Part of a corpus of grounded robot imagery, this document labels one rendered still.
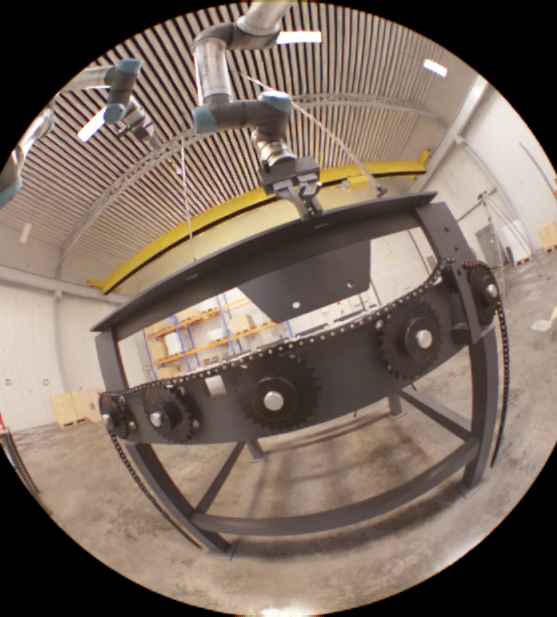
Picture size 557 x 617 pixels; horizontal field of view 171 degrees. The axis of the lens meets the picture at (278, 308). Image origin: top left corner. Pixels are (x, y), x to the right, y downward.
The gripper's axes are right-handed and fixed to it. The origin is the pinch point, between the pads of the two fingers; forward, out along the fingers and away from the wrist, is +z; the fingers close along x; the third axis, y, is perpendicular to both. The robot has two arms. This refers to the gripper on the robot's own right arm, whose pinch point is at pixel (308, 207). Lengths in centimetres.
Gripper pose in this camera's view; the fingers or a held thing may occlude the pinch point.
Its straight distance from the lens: 38.5
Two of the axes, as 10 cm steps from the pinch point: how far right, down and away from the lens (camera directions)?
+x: 9.4, -3.4, -0.8
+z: 3.3, 9.3, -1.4
